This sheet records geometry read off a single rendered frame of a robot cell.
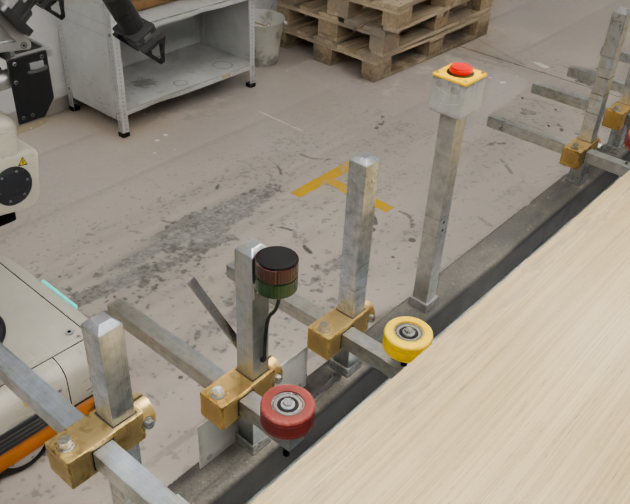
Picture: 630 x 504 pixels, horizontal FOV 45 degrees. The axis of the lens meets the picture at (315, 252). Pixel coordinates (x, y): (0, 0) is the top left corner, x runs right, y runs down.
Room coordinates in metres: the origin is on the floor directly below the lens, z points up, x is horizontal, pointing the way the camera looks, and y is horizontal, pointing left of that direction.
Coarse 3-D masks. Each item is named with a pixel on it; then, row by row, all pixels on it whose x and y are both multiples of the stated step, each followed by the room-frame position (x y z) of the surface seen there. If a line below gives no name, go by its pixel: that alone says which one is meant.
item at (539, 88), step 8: (536, 88) 2.14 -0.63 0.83; (544, 88) 2.13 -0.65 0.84; (552, 88) 2.12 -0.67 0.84; (560, 88) 2.13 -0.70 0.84; (544, 96) 2.12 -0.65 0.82; (552, 96) 2.11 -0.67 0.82; (560, 96) 2.09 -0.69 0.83; (568, 96) 2.08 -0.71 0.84; (576, 96) 2.07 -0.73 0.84; (584, 96) 2.08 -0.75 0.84; (568, 104) 2.08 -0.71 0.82; (576, 104) 2.06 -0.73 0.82; (584, 104) 2.05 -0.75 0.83; (608, 104) 2.03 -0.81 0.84
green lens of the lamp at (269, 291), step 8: (256, 280) 0.82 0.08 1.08; (296, 280) 0.83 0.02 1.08; (256, 288) 0.82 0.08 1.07; (264, 288) 0.81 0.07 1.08; (272, 288) 0.81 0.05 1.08; (280, 288) 0.81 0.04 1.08; (288, 288) 0.81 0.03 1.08; (296, 288) 0.83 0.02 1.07; (264, 296) 0.81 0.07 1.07; (272, 296) 0.81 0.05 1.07; (280, 296) 0.81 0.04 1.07; (288, 296) 0.81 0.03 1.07
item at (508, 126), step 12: (492, 120) 1.95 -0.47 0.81; (504, 120) 1.94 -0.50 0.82; (504, 132) 1.92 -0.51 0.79; (516, 132) 1.90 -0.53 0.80; (528, 132) 1.88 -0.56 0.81; (540, 132) 1.88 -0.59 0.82; (540, 144) 1.85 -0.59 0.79; (552, 144) 1.83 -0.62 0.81; (564, 144) 1.81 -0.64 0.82; (588, 156) 1.77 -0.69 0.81; (600, 156) 1.76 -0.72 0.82; (612, 156) 1.76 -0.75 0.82; (600, 168) 1.75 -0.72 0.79; (612, 168) 1.73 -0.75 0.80; (624, 168) 1.71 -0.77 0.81
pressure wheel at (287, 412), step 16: (288, 384) 0.80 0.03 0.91; (272, 400) 0.77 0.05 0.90; (288, 400) 0.77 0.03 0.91; (304, 400) 0.77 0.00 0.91; (272, 416) 0.74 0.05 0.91; (288, 416) 0.74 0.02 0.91; (304, 416) 0.74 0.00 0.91; (272, 432) 0.73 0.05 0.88; (288, 432) 0.72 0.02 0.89; (304, 432) 0.73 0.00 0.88
